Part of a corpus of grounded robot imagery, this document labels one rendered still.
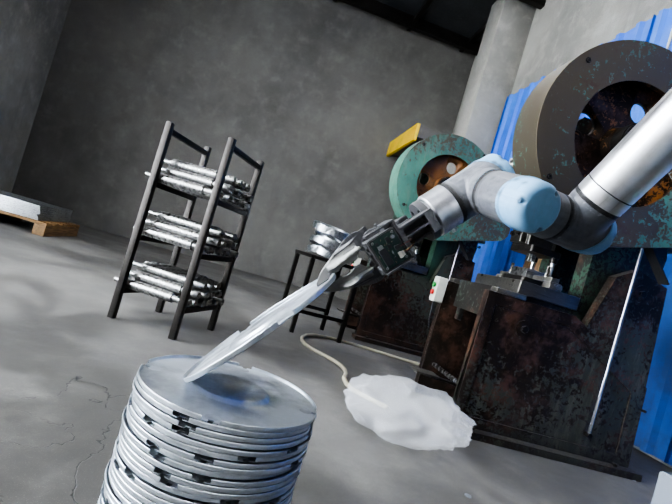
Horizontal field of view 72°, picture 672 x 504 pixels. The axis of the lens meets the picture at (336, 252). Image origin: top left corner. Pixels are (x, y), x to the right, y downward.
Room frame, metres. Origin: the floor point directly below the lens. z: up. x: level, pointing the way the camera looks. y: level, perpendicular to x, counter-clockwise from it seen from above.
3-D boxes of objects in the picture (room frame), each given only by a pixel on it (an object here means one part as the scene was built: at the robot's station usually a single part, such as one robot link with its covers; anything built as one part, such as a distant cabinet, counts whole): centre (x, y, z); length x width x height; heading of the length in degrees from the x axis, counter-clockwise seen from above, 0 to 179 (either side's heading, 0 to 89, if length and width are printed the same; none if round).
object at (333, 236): (3.37, 0.05, 0.40); 0.45 x 0.40 x 0.79; 22
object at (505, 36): (5.75, -1.26, 2.15); 0.42 x 0.40 x 4.30; 100
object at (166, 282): (2.31, 0.73, 0.48); 0.46 x 0.43 x 0.95; 80
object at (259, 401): (0.75, 0.10, 0.31); 0.29 x 0.29 x 0.01
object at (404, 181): (4.01, -0.91, 0.87); 1.53 x 0.99 x 1.74; 103
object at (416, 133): (6.52, -0.88, 2.44); 1.25 x 0.92 x 0.27; 10
